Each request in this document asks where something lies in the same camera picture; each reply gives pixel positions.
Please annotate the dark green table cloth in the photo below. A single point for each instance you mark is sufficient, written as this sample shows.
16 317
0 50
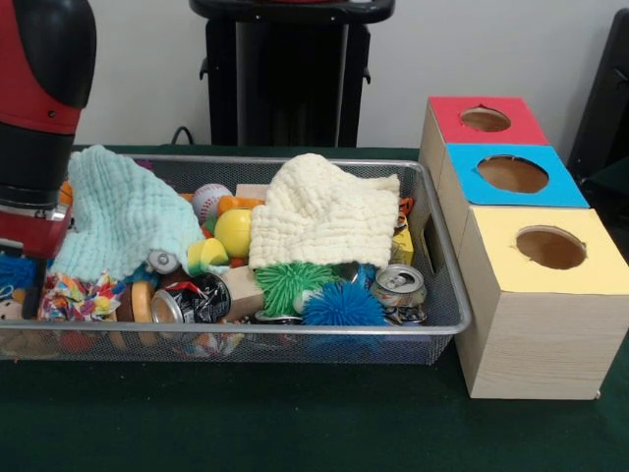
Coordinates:
609 182
245 423

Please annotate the silver mesh bin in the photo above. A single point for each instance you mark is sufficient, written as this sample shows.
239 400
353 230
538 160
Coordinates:
344 344

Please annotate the yellow plastic ball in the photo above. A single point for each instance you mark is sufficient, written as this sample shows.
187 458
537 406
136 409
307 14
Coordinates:
233 231

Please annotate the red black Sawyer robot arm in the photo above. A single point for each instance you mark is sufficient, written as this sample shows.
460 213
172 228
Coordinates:
39 98

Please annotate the crushed black can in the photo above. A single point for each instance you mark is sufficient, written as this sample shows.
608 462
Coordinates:
196 300

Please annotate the crushed silver can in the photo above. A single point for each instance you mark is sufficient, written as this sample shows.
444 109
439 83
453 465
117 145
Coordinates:
398 290

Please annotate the green spiky rubber ball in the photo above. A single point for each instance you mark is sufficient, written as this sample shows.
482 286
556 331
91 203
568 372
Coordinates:
285 285

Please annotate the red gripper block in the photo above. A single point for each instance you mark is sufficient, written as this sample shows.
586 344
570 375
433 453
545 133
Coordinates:
34 233

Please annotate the wooden box with three holes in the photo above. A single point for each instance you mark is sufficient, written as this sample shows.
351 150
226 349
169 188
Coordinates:
540 319

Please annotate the brown monkey plush toy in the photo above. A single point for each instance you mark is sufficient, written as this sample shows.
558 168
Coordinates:
10 307

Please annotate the white baseball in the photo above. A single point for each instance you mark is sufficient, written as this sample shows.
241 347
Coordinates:
210 199

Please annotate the light blue cloth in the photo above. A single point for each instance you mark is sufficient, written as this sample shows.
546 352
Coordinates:
123 216

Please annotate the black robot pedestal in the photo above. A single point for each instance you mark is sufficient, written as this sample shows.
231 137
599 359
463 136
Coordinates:
295 74

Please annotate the black chair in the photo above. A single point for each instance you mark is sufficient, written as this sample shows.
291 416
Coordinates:
602 98

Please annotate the cream cloth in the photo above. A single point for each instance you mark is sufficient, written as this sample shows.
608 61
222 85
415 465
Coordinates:
319 216

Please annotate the blue spiky rubber ball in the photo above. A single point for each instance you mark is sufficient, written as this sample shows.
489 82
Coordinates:
344 305
15 270

